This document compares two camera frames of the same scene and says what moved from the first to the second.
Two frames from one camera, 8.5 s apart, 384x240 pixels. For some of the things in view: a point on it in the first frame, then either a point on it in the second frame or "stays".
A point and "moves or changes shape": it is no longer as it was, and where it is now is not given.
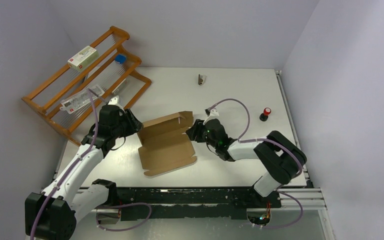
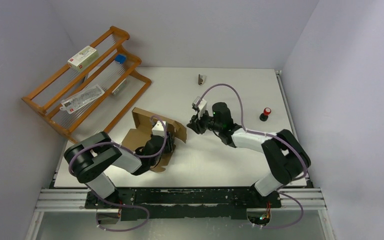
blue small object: x=120 y=58 stays
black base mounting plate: x=150 y=204 stays
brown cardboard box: x=165 y=146 moves or changes shape
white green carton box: x=84 y=59 stays
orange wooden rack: x=106 y=75 stays
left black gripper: x=134 y=125 -> x=169 y=142
